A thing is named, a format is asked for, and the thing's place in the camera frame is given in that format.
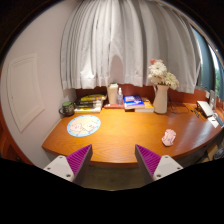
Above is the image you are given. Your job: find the yellow book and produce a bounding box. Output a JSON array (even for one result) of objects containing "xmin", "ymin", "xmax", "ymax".
[{"xmin": 80, "ymin": 93, "xmax": 108, "ymax": 102}]

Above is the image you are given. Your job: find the white flower bouquet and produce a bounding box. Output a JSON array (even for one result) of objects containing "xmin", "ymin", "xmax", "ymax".
[{"xmin": 147, "ymin": 58, "xmax": 180, "ymax": 91}]

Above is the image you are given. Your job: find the white electronic device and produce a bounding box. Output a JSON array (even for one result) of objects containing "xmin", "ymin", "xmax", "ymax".
[{"xmin": 196, "ymin": 100, "xmax": 215, "ymax": 118}]

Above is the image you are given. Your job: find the orange book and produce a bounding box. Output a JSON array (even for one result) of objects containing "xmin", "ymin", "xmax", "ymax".
[{"xmin": 134, "ymin": 97, "xmax": 155, "ymax": 113}]

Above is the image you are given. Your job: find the blue book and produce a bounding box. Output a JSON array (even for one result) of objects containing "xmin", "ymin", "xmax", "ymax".
[{"xmin": 123, "ymin": 94, "xmax": 146, "ymax": 110}]

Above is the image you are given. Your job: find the black cable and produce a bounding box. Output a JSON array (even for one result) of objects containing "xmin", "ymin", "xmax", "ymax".
[{"xmin": 167, "ymin": 97, "xmax": 201, "ymax": 117}]

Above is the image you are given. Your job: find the round cartoon-print mouse pad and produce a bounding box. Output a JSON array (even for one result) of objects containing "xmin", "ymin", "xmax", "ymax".
[{"xmin": 66, "ymin": 114, "xmax": 102, "ymax": 138}]

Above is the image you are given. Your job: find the green mug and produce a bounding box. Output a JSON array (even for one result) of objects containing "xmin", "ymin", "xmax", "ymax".
[{"xmin": 58, "ymin": 100, "xmax": 76, "ymax": 118}]

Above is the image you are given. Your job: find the dark-framed window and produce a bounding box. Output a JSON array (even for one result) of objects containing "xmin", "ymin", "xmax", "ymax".
[{"xmin": 191, "ymin": 26, "xmax": 224, "ymax": 101}]

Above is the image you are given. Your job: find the white rectangular card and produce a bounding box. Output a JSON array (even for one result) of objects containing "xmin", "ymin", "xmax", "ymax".
[{"xmin": 208, "ymin": 114, "xmax": 224, "ymax": 129}]

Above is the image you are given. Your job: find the white curtain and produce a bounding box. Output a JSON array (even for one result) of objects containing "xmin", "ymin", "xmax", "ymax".
[{"xmin": 59, "ymin": 0, "xmax": 202, "ymax": 94}]

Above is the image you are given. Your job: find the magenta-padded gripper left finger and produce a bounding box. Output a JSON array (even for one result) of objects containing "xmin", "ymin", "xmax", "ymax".
[{"xmin": 43, "ymin": 143, "xmax": 94, "ymax": 187}]

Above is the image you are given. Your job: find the white plastic container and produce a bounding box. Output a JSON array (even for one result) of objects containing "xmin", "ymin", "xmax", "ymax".
[{"xmin": 106, "ymin": 83, "xmax": 120, "ymax": 105}]

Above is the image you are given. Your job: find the white ceramic vase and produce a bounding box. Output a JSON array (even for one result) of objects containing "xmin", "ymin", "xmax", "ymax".
[{"xmin": 152, "ymin": 84, "xmax": 170, "ymax": 115}]

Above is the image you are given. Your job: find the red notebook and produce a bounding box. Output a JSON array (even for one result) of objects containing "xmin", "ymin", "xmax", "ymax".
[{"xmin": 103, "ymin": 103, "xmax": 125, "ymax": 110}]

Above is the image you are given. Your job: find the black book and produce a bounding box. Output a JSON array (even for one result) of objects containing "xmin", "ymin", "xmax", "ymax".
[{"xmin": 74, "ymin": 99, "xmax": 104, "ymax": 109}]

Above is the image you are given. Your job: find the pink computer mouse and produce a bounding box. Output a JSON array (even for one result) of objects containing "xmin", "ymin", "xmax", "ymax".
[{"xmin": 161, "ymin": 128, "xmax": 177, "ymax": 147}]

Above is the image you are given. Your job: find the white book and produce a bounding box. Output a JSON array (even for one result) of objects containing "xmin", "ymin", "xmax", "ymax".
[{"xmin": 73, "ymin": 105, "xmax": 103, "ymax": 114}]

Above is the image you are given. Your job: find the clear sanitizer bottle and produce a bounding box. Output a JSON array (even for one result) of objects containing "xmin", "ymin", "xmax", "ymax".
[{"xmin": 116, "ymin": 87, "xmax": 124, "ymax": 106}]

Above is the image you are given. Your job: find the white wall panel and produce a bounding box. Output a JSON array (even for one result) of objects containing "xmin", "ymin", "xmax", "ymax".
[{"xmin": 6, "ymin": 53, "xmax": 46, "ymax": 133}]

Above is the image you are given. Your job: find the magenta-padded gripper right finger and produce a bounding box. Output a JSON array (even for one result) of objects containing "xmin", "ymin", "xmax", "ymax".
[{"xmin": 134, "ymin": 144, "xmax": 184, "ymax": 185}]

